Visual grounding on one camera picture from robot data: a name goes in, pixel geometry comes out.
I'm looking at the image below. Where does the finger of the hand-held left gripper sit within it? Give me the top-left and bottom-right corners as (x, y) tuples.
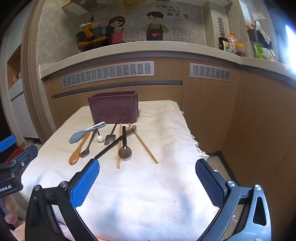
(0, 135), (16, 152)
(10, 145), (39, 173)

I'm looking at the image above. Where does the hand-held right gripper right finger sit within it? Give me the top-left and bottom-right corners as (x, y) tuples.
(195, 159), (272, 241)

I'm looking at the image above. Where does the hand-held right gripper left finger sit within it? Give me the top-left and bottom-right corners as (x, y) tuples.
(25, 159), (101, 241)

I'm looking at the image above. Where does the wooden spoon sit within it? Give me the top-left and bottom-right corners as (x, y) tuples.
(69, 132), (91, 165)

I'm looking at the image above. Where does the grey metal spoon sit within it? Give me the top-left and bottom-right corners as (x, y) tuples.
(80, 130), (96, 158)

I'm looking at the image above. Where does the wooden chopstick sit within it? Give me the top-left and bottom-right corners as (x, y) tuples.
(117, 123), (122, 169)
(128, 123), (159, 164)

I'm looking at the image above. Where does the blue plastic spoon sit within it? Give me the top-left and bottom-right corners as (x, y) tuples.
(69, 127), (97, 144)

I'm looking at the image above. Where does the dark brown spoon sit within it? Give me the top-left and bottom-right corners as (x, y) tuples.
(118, 126), (132, 161)

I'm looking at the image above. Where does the metal shovel-shaped spoon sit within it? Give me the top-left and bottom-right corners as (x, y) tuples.
(104, 123), (117, 146)

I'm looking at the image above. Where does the maroon plastic utensil box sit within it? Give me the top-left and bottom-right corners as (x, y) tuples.
(87, 90), (139, 124)

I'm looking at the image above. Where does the person's left hand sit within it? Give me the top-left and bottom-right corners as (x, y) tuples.
(4, 198), (18, 230)

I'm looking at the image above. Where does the pale fabric slipper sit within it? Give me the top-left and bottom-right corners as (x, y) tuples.
(24, 138), (43, 151)

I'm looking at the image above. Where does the red door mat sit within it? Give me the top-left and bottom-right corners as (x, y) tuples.
(9, 148), (24, 161)

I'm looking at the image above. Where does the white shelf cabinet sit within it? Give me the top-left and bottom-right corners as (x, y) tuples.
(6, 45), (31, 138)

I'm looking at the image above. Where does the white table cloth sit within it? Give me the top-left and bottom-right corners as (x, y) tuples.
(21, 100), (220, 241)

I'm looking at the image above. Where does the short grey vent grille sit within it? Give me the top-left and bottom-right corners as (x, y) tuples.
(190, 63), (231, 82)

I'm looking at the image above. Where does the long grey vent grille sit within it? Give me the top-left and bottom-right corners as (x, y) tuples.
(61, 61), (154, 88)

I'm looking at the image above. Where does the black pot yellow trim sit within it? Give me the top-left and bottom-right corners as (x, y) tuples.
(75, 32), (112, 53)

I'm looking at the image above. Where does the dark sauce bottle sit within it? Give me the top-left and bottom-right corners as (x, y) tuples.
(218, 37), (229, 51)

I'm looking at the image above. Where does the green plastic bag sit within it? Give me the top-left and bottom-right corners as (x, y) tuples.
(254, 44), (269, 58)

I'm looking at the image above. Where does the beige stone countertop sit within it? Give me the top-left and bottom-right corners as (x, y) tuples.
(39, 40), (296, 80)

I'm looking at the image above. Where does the clear plastic bottle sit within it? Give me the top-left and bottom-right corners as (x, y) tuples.
(229, 32), (237, 52)

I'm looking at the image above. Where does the checked hanging cloth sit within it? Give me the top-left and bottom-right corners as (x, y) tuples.
(258, 29), (277, 58)

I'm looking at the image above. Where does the range hood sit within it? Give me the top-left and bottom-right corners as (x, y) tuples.
(62, 0), (100, 12)

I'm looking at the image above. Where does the black wall utensil holder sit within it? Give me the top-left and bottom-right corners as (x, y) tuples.
(247, 29), (258, 43)

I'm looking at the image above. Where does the grey wall vent panel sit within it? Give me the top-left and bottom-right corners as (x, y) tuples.
(217, 17), (225, 35)

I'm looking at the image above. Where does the cartoon wall poster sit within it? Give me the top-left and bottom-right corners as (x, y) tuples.
(107, 3), (195, 44)

